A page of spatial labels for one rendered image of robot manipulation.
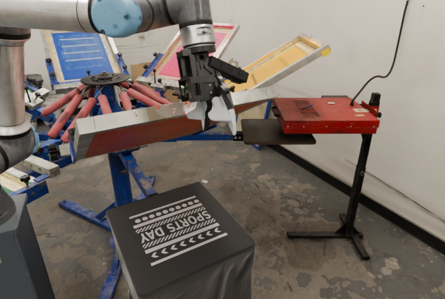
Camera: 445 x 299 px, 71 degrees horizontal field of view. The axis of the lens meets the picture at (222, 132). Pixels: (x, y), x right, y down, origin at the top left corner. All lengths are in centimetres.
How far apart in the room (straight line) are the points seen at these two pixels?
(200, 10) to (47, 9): 29
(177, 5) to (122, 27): 16
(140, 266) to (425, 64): 225
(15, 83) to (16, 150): 21
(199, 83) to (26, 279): 82
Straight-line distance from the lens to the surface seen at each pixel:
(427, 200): 288
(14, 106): 105
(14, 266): 115
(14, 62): 100
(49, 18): 70
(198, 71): 69
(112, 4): 60
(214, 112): 66
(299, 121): 191
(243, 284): 134
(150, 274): 114
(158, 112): 82
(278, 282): 237
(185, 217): 133
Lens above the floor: 179
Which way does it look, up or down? 24 degrees down
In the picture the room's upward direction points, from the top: straight up
